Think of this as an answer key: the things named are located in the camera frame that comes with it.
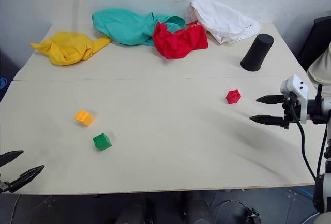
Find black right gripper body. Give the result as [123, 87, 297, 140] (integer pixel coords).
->
[281, 96, 304, 130]

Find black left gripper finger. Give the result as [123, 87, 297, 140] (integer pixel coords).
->
[7, 164, 46, 194]
[0, 150, 24, 168]

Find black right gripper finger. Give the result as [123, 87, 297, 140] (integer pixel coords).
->
[255, 94, 284, 105]
[249, 114, 286, 128]

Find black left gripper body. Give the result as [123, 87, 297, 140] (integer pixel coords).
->
[0, 172, 11, 195]

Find red toy brick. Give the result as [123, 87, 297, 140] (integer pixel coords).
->
[225, 88, 242, 105]

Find black upturned plastic cup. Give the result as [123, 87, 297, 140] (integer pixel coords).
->
[240, 33, 275, 73]

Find beige clothed bystander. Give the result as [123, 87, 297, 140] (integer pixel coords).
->
[307, 42, 331, 91]

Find black chair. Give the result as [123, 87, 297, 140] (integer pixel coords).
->
[296, 16, 331, 72]

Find orange toy brick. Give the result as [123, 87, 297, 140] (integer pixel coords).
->
[74, 110, 95, 127]

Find green toy brick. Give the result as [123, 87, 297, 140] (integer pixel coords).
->
[92, 132, 112, 152]

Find white crumpled cloth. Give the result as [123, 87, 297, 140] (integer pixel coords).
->
[186, 0, 262, 45]

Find small black floor device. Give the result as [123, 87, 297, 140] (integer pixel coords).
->
[245, 206, 262, 224]

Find red crumpled cloth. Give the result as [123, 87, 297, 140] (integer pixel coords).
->
[152, 21, 209, 60]

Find yellow crumpled cloth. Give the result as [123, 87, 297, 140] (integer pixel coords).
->
[29, 31, 113, 66]

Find teal crumpled cloth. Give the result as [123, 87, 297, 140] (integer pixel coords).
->
[91, 8, 186, 47]

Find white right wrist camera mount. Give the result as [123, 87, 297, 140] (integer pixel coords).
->
[280, 74, 310, 124]

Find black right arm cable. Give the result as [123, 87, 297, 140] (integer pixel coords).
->
[289, 83, 329, 186]

